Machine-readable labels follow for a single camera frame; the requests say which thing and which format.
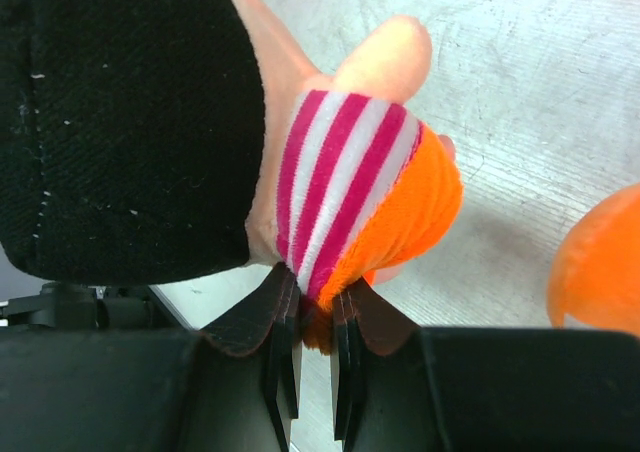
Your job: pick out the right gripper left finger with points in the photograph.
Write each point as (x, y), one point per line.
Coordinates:
(113, 369)

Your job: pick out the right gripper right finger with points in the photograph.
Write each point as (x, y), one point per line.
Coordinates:
(399, 386)

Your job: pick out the orange shark plush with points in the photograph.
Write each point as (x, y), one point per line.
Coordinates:
(594, 277)

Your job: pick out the black haired doll plush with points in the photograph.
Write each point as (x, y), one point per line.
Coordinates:
(155, 141)

